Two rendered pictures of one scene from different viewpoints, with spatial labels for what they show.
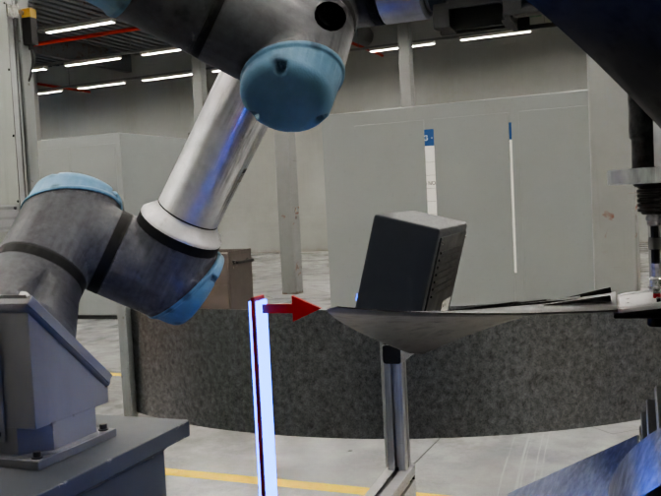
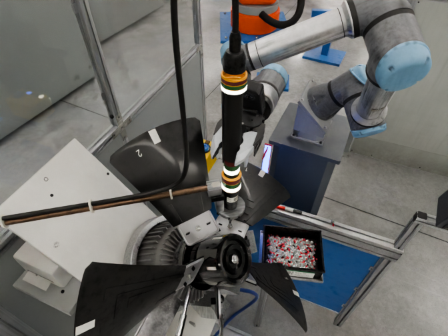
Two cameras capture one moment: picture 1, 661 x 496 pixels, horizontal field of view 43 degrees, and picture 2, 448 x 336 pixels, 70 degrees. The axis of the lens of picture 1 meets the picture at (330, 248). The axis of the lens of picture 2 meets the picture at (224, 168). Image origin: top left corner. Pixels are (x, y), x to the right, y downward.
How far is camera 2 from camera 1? 1.18 m
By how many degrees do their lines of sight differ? 90
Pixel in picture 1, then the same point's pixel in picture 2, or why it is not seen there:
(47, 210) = (343, 77)
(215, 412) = not seen: outside the picture
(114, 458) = (300, 149)
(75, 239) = (340, 91)
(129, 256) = (347, 107)
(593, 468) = not seen: hidden behind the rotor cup
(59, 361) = (306, 119)
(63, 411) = (304, 131)
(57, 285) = (324, 101)
